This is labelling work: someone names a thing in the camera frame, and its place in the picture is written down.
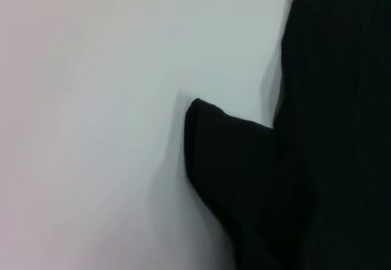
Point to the black t-shirt with FREE print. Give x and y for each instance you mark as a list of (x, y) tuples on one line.
[(320, 160)]

